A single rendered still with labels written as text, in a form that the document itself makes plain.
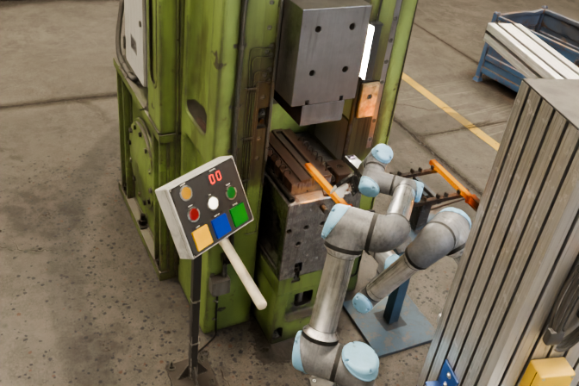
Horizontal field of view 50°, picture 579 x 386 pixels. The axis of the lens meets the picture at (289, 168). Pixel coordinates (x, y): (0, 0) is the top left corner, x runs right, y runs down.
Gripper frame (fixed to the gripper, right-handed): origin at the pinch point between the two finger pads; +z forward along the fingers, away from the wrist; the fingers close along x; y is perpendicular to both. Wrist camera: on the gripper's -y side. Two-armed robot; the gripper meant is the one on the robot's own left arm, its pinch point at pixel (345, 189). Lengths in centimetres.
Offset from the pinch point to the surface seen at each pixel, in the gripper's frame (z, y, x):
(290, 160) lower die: 26.2, -28.6, -5.2
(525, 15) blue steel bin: 162, -200, 368
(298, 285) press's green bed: 67, 19, -5
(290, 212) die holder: 25.7, -4.0, -14.6
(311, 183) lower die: 20.8, -13.6, -2.4
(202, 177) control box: -4, -15, -58
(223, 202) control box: 4, -6, -50
